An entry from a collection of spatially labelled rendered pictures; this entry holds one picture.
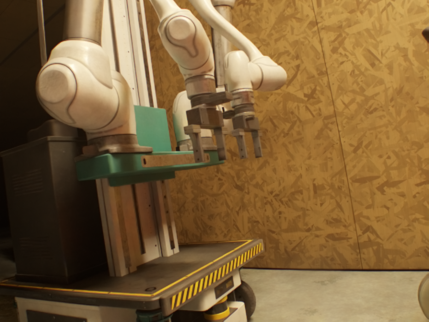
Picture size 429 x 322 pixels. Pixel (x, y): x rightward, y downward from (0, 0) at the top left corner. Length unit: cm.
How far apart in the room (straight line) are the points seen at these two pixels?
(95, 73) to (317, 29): 139
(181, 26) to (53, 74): 32
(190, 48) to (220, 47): 76
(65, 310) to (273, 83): 107
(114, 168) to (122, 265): 41
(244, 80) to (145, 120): 42
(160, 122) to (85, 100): 64
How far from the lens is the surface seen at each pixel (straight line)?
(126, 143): 109
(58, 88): 89
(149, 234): 148
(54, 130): 332
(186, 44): 87
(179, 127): 147
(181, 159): 128
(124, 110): 108
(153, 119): 146
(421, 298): 132
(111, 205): 128
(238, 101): 127
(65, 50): 96
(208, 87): 103
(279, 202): 211
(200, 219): 249
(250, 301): 150
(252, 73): 131
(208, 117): 102
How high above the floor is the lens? 61
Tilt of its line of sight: 5 degrees up
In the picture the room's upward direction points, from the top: 9 degrees counter-clockwise
